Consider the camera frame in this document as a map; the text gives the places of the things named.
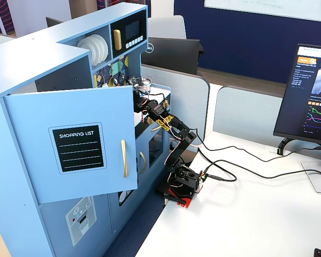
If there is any silver pot lid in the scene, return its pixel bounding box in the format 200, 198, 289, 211
130, 77, 152, 86

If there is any hanging metal whisk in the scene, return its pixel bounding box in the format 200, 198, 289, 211
97, 66, 108, 87

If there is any blue shopping list door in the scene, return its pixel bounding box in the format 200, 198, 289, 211
4, 85, 139, 205

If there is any red striped dark panel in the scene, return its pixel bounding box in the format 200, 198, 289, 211
0, 0, 16, 35

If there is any gold straight door handle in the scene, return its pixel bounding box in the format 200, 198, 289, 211
120, 139, 129, 178

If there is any gold curved cabinet handle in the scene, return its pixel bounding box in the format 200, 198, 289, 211
139, 151, 147, 175

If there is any silver metal pot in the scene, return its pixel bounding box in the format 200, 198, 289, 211
128, 76, 154, 94

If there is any wide grey desk divider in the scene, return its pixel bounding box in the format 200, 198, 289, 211
212, 85, 288, 140

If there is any hanging metal ladle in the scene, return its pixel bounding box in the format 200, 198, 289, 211
109, 63, 119, 87

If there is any grey office chair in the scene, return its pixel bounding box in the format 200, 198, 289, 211
147, 15, 187, 40

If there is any white plate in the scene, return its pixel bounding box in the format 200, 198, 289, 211
88, 34, 105, 65
77, 37, 95, 66
82, 35, 101, 66
93, 34, 109, 64

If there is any brown cabinet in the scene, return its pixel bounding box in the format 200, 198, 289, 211
68, 0, 98, 19

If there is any gold microwave handle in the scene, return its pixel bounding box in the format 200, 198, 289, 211
113, 29, 123, 51

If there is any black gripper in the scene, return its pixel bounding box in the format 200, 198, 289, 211
133, 89, 154, 114

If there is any whiteboard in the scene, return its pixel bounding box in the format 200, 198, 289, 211
204, 0, 321, 24

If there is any lit computer monitor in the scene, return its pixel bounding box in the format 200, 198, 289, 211
273, 43, 321, 195

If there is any black Dell monitor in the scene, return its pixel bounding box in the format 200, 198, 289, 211
141, 37, 205, 76

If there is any blue toy kitchen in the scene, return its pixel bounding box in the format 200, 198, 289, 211
0, 2, 172, 257

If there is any red black base mount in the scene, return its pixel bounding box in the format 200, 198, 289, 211
155, 184, 202, 209

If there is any long black cable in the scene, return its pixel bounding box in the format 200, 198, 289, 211
197, 147, 321, 183

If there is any rounded grey desk divider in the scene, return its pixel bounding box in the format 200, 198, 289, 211
141, 64, 211, 146

